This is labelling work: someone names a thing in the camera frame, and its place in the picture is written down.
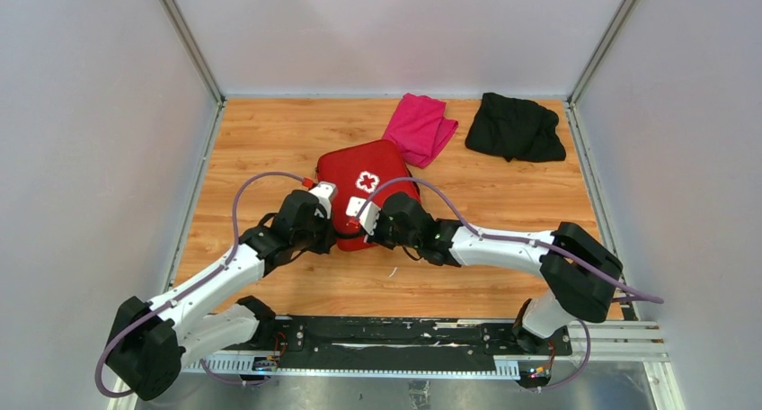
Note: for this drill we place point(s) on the black folded cloth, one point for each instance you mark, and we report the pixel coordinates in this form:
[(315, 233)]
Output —
[(515, 129)]

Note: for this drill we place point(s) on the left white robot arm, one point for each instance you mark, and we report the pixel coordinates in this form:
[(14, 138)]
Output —
[(150, 342)]

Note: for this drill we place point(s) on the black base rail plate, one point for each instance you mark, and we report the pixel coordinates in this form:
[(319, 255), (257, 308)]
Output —
[(397, 344)]

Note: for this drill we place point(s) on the red black medicine kit case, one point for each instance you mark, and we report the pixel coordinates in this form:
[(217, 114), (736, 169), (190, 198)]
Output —
[(357, 172)]

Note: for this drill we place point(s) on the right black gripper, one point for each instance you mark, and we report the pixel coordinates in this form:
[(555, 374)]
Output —
[(376, 236)]

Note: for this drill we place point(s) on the pink folded cloth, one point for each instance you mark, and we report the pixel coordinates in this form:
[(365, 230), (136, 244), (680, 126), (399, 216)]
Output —
[(420, 129)]

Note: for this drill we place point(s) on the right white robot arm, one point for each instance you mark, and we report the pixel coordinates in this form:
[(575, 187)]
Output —
[(580, 273)]

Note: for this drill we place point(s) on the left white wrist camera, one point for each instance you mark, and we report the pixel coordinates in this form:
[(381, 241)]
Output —
[(323, 193)]

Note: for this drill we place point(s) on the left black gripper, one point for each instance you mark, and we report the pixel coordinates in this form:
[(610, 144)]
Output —
[(330, 237)]

